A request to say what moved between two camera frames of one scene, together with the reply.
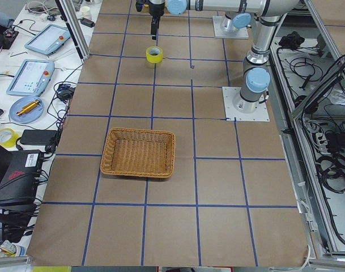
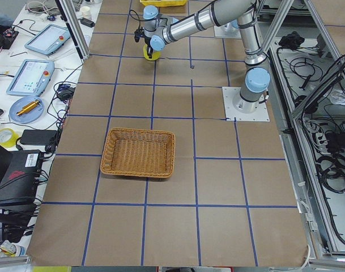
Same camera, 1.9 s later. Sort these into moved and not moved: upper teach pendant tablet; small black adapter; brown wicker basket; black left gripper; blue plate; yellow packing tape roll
Moved: yellow packing tape roll; black left gripper
Not moved: small black adapter; blue plate; upper teach pendant tablet; brown wicker basket
